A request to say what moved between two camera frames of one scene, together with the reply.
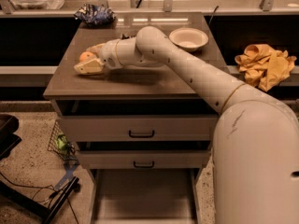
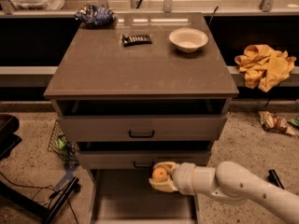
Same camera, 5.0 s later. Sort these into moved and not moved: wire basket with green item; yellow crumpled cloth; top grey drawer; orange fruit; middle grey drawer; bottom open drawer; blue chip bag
Moved: orange fruit
Not moved: bottom open drawer; middle grey drawer; wire basket with green item; yellow crumpled cloth; blue chip bag; top grey drawer
